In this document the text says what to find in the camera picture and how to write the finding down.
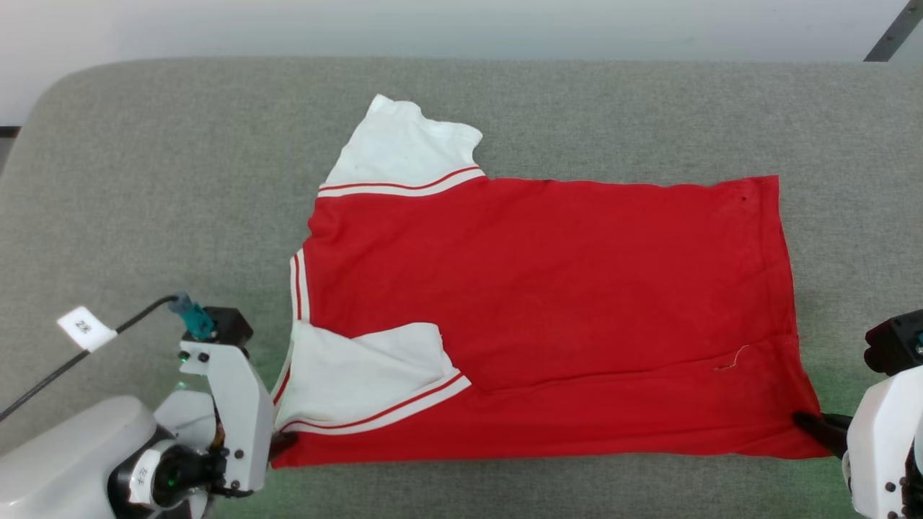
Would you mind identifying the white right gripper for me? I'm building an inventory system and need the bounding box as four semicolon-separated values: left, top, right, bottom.
792;363;923;519

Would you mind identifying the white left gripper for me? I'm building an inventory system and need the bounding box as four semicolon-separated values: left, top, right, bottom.
179;342;298;497

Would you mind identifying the red and white shirt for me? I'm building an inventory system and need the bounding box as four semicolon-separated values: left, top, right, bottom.
270;94;831;469

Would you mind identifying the white partition panel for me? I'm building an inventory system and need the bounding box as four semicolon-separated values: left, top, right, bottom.
886;16;923;63

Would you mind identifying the teal cable connector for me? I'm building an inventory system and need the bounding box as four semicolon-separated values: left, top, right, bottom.
168;292;215;341

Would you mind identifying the white cable label tag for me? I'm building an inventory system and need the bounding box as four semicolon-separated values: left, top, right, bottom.
57;306;118;352

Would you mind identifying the thin black camera cable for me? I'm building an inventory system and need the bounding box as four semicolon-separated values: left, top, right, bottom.
0;294;181;424

